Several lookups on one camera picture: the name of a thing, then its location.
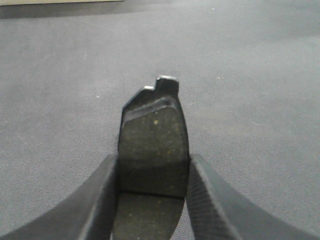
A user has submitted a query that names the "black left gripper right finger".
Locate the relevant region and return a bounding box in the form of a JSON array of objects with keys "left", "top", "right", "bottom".
[{"left": 186, "top": 154, "right": 318, "bottom": 240}]

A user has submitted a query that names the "cardboard box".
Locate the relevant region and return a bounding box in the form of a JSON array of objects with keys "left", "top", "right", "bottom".
[{"left": 0, "top": 0, "right": 122, "bottom": 6}]

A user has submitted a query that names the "dark conveyor belt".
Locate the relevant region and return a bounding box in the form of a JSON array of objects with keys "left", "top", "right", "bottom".
[{"left": 0, "top": 0, "right": 320, "bottom": 235}]

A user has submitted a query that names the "brake pad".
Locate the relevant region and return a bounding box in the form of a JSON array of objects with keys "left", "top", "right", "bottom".
[{"left": 112, "top": 75, "right": 190, "bottom": 240}]

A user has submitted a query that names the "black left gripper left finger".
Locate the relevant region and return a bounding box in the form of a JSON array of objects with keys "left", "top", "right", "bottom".
[{"left": 1, "top": 155, "right": 118, "bottom": 240}]

